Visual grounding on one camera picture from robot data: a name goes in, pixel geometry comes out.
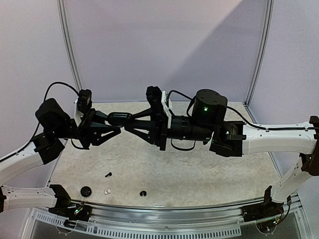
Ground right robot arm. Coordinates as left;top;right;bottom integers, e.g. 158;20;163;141
123;88;319;217

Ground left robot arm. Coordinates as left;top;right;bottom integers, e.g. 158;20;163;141
0;98;121;222

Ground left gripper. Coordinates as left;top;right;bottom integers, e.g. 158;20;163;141
53;107;123;149

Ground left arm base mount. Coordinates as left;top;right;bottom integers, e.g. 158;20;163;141
48;200;93;222

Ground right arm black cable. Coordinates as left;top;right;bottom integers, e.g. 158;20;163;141
168;90;317;151

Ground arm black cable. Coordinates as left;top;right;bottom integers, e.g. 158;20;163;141
168;90;317;151
29;82;88;150

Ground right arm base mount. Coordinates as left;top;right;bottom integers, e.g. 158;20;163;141
241;198;284;222

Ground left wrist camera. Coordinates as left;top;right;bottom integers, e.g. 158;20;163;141
76;89;92;114

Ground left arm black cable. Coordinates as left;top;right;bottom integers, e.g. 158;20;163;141
29;82;88;150

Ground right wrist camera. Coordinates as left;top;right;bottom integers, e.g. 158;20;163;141
146;86;173;129

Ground frame post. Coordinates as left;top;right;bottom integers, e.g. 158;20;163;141
245;0;275;107
56;0;83;90

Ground right frame post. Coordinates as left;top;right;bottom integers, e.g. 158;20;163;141
245;0;275;107

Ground left frame post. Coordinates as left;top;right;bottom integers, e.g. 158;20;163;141
56;0;83;90

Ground black earbud charging case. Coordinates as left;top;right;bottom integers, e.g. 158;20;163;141
107;112;135;126

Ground round black case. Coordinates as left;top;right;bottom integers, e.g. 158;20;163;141
80;186;92;198

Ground aluminium front rail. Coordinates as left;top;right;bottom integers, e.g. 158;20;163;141
28;193;306;237

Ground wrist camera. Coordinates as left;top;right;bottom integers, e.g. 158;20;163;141
76;89;92;114
146;86;173;129

